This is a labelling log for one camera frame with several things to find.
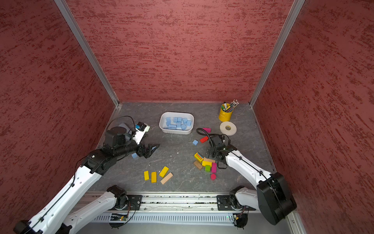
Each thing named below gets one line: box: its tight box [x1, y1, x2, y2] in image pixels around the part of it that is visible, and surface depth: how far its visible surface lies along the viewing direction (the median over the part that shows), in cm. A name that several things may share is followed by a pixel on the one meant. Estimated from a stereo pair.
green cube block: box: [205, 164, 211, 173], surface depth 85 cm
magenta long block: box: [211, 162, 218, 174], surface depth 87 cm
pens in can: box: [221, 99, 240, 113], surface depth 103 cm
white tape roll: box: [219, 121, 237, 137], surface depth 108 cm
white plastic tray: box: [158, 111, 195, 135], surface depth 108 cm
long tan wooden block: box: [160, 172, 174, 185], surface depth 83 cm
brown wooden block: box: [193, 159, 204, 171], surface depth 89 cm
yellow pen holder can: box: [218, 102, 234, 122], surface depth 106 cm
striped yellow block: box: [194, 152, 205, 164], surface depth 90 cm
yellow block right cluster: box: [202, 160, 212, 167], surface depth 89 cm
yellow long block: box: [158, 165, 170, 178], surface depth 85 cm
